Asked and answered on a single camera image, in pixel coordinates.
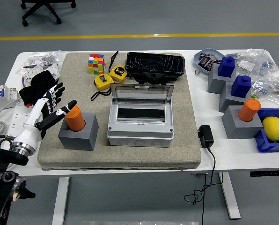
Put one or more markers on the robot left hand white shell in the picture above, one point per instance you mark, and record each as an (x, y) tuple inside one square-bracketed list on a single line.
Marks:
[(29, 122)]

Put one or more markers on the orange cylinder battery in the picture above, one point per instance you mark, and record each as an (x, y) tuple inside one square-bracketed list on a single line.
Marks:
[(76, 122), (249, 109)]

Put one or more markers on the grey block with round hole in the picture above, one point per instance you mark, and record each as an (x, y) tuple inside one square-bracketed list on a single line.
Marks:
[(83, 140)]

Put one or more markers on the grey electrical box clear lid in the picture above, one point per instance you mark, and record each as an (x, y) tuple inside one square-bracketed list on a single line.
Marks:
[(139, 133)]

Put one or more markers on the white power strip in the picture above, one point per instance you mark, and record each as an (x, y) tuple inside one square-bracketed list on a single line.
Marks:
[(17, 117)]

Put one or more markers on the white circuit breaker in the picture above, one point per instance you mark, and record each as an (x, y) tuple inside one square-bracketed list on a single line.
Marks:
[(1, 96)]

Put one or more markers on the black cloth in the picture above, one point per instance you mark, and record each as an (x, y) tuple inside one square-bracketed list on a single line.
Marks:
[(38, 82)]

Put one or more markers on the white socket in clear bag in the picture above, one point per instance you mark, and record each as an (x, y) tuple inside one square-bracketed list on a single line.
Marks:
[(53, 70)]

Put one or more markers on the clear bag of dark parts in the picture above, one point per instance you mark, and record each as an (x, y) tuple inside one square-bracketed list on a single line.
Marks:
[(48, 57)]

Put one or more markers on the white table leg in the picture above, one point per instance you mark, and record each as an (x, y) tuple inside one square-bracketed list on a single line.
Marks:
[(60, 199), (230, 199)]

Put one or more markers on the large colourful puzzle cube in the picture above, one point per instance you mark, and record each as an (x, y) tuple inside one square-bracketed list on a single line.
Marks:
[(96, 63)]

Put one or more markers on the yellow tape measure black label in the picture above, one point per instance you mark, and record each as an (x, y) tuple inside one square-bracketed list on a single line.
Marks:
[(118, 72)]

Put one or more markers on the black office chair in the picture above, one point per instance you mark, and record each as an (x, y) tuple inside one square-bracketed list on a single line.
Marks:
[(40, 9)]

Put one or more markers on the black plastic tray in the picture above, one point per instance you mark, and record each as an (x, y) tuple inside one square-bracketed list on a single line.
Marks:
[(153, 63)]

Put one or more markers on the grey-brown mat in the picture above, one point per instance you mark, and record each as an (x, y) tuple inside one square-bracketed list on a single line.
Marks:
[(188, 105)]

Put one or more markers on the small metal screws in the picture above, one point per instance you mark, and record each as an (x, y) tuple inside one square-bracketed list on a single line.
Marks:
[(196, 72)]

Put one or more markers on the black power adapter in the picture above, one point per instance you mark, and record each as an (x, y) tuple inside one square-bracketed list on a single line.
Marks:
[(206, 137)]

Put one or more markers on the dark wrapped candies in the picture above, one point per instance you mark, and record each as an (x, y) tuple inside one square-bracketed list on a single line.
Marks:
[(206, 62)]

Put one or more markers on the grey block holding blue block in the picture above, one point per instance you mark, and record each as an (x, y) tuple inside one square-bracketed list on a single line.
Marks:
[(226, 99), (215, 84)]

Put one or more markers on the blue-grey dish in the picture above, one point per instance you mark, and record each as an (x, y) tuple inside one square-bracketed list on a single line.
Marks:
[(208, 52)]

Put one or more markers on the blue block with knob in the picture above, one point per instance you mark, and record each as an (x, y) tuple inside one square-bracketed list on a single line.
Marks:
[(241, 87), (226, 68)]

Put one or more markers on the grey block holding orange cylinder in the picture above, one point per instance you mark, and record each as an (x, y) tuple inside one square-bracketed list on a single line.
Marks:
[(237, 126)]

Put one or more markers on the clear bag of white parts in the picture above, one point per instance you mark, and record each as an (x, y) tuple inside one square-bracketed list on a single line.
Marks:
[(246, 65)]

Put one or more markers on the blue plastic bin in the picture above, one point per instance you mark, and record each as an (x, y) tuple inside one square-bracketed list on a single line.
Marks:
[(263, 144)]

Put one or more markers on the clear bag of mixed parts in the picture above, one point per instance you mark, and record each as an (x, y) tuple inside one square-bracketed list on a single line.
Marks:
[(266, 87)]

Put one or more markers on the yellow lemon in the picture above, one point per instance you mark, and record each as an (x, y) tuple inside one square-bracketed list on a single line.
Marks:
[(273, 129)]

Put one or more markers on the black table control panel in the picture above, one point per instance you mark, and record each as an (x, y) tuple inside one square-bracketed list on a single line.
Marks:
[(268, 173)]

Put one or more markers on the clear bag of blue parts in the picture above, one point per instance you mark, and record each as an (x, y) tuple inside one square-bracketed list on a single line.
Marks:
[(268, 63)]

